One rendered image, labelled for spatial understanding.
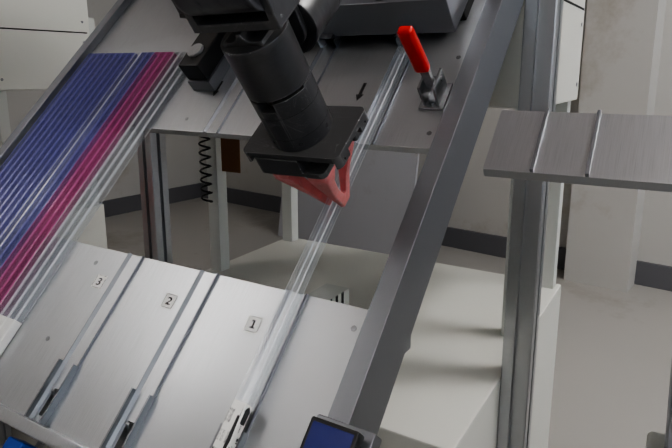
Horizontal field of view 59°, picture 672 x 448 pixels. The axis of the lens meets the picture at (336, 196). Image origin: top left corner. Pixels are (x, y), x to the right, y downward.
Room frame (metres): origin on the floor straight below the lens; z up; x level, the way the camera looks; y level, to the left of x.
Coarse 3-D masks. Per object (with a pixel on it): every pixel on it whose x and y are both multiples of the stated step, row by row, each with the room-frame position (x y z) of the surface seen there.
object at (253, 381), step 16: (400, 48) 0.71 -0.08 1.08; (400, 64) 0.69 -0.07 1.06; (384, 80) 0.68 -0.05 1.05; (384, 96) 0.66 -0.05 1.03; (368, 112) 0.65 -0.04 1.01; (368, 128) 0.63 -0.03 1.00; (368, 144) 0.62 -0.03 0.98; (352, 160) 0.60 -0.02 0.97; (352, 176) 0.59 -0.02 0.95; (336, 208) 0.57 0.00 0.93; (320, 224) 0.56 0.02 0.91; (320, 240) 0.54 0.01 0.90; (304, 256) 0.53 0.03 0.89; (304, 272) 0.52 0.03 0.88; (288, 288) 0.51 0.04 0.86; (304, 288) 0.52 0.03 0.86; (288, 304) 0.50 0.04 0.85; (272, 320) 0.49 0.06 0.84; (288, 320) 0.49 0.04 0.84; (272, 336) 0.48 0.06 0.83; (256, 352) 0.47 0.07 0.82; (272, 352) 0.47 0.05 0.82; (256, 368) 0.46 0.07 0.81; (256, 384) 0.45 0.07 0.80; (240, 400) 0.45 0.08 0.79
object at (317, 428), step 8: (312, 424) 0.38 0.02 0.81; (320, 424) 0.38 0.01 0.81; (312, 432) 0.38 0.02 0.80; (320, 432) 0.38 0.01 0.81; (328, 432) 0.38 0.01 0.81; (336, 432) 0.37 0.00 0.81; (344, 432) 0.37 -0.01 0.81; (312, 440) 0.38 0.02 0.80; (320, 440) 0.37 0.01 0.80; (328, 440) 0.37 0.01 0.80; (336, 440) 0.37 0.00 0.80; (344, 440) 0.37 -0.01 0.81; (352, 440) 0.37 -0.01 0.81
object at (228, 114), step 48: (144, 0) 1.09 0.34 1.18; (480, 0) 0.74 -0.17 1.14; (96, 48) 1.03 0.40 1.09; (144, 48) 0.97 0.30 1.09; (336, 48) 0.78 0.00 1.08; (384, 48) 0.74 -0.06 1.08; (432, 48) 0.71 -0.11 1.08; (192, 96) 0.82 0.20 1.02; (240, 96) 0.78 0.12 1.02; (336, 96) 0.71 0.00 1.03; (384, 144) 0.62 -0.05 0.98
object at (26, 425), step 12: (0, 408) 0.52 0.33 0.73; (0, 420) 0.51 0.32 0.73; (12, 420) 0.51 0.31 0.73; (24, 420) 0.50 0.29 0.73; (24, 432) 0.49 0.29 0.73; (36, 432) 0.49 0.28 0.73; (48, 432) 0.48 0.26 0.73; (48, 444) 0.48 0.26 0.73; (60, 444) 0.47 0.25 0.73; (72, 444) 0.47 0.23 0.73
